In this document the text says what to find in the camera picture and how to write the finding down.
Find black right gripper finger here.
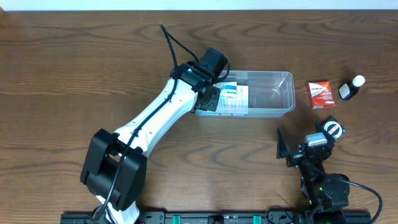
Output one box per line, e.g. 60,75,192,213
315,120,326,134
276,128,288,159

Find red medicine box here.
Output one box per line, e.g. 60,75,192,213
307,81,335,110

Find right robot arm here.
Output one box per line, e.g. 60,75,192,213
276,121,350,223

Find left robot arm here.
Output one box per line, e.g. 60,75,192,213
80,48,230,223

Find clear plastic container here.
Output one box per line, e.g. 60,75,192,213
224,70,295,118

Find dark green round-label box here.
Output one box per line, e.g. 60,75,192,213
322,116,346,140

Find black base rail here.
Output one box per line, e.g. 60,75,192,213
60,210,373,224

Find dark bottle white cap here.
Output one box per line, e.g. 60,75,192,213
338,75,366,100

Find blue KoolFever box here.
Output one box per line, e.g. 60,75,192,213
196,85,249,116

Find white Panadol box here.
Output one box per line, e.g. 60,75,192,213
213,82,237,99

